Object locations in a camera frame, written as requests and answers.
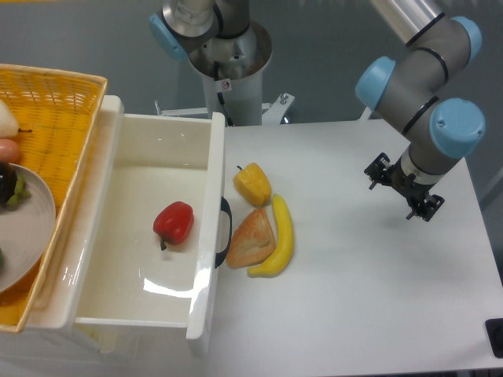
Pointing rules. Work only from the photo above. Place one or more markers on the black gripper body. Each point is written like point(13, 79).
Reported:
point(415, 193)

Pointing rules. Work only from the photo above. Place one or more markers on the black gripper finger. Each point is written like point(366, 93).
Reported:
point(424, 207)
point(379, 171)

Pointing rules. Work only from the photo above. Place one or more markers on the white drawer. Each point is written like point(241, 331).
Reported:
point(152, 264)

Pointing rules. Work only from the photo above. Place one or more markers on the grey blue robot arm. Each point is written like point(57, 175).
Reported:
point(404, 94)

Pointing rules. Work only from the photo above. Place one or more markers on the white drawer cabinet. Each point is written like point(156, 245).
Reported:
point(52, 343)

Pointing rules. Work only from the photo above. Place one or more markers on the yellow bell pepper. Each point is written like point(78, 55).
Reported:
point(252, 183)

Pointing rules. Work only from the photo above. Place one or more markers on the black corner object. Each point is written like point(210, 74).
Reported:
point(494, 330)

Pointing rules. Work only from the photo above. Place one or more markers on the yellow banana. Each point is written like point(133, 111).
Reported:
point(278, 261)

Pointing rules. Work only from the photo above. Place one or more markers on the triangular puff pastry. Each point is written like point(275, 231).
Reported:
point(252, 242)

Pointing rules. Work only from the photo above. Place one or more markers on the red bell pepper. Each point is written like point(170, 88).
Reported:
point(173, 224)

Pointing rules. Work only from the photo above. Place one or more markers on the yellow wicker basket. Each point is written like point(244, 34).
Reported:
point(60, 108)

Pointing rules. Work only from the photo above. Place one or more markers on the grey ceramic plate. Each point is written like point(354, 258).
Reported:
point(26, 231)

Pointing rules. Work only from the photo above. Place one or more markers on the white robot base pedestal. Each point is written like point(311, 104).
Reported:
point(231, 71)

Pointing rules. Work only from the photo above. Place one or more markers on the black top drawer handle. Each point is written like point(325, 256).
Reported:
point(225, 232)

